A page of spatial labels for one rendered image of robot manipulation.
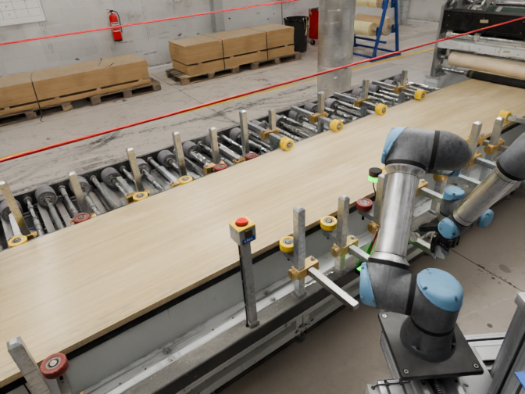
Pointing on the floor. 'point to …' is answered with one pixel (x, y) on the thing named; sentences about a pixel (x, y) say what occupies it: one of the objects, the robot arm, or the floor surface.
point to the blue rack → (380, 34)
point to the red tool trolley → (313, 24)
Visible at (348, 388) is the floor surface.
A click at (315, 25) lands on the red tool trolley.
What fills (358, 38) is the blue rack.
